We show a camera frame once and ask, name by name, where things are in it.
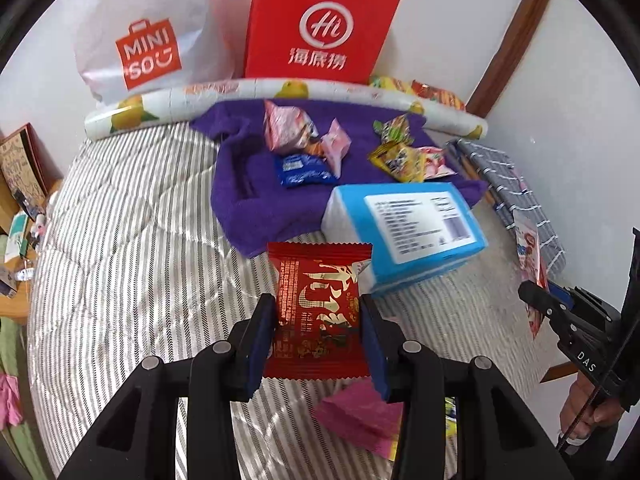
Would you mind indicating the person's right hand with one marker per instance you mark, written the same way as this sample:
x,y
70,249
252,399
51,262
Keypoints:
x,y
590,410

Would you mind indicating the lemon print paper roll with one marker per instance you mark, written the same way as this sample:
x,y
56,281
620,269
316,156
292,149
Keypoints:
x,y
150,107

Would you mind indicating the yellow snack packet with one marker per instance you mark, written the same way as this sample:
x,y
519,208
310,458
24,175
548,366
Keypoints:
x,y
397,162

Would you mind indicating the grey checked cloth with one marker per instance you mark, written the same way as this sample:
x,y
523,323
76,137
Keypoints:
x,y
500,175

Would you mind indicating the wooden door frame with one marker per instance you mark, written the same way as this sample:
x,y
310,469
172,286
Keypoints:
x,y
515,45

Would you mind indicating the pale green small box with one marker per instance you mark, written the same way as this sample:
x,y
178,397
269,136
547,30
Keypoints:
x,y
17,235

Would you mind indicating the person's right forearm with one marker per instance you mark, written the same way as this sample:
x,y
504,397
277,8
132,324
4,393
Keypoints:
x,y
612,447

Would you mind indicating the brown printed box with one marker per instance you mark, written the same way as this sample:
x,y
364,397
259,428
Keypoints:
x,y
22,165

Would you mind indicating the pink textured snack packet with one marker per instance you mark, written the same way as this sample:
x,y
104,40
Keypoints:
x,y
355,415

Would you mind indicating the white plastic shopping bag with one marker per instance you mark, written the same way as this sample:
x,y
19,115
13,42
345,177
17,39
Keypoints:
x,y
150,20

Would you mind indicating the large pink snack packet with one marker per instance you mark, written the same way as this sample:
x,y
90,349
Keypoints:
x,y
287,125

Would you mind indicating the orange chip bag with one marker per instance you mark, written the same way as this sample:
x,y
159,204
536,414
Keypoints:
x,y
440,96

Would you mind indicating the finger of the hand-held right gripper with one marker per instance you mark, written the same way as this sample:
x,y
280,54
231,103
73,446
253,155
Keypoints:
x,y
561,296
537,300

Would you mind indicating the blue snack packet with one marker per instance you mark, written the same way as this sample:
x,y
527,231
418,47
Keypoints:
x,y
302,171

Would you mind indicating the small pink snack packet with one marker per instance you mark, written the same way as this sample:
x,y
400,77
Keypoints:
x,y
336,145

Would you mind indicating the green snack packet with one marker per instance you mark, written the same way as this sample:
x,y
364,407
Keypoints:
x,y
395,130

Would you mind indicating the pink cloth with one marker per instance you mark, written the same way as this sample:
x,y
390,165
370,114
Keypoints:
x,y
10,400

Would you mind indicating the dark red snack packet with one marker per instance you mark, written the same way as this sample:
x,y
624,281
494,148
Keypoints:
x,y
315,310

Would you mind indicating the striped bed quilt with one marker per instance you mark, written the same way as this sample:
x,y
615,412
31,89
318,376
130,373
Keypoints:
x,y
125,260

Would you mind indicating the green cloth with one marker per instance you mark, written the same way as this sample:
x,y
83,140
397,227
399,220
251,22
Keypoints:
x,y
25,435

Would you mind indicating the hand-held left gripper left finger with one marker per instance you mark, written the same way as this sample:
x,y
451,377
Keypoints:
x,y
260,345

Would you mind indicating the wooden bedside table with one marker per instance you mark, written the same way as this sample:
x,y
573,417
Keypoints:
x,y
15,300

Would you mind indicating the red white snack packet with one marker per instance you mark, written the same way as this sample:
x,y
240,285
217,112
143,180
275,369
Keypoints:
x,y
440,162

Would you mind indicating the red paper shopping bag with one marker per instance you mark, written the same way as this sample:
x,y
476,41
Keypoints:
x,y
320,25

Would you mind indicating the red picture snack packet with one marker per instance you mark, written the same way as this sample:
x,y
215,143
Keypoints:
x,y
530,250

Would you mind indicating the light blue tissue pack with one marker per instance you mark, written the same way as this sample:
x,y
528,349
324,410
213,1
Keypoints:
x,y
400,220

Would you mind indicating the purple towel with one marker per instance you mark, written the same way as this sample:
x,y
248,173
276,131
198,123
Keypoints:
x,y
250,195

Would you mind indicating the yellow chip bag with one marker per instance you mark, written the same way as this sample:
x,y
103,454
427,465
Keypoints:
x,y
390,85

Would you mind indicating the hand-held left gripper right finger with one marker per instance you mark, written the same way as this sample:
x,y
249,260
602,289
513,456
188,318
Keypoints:
x,y
372,345

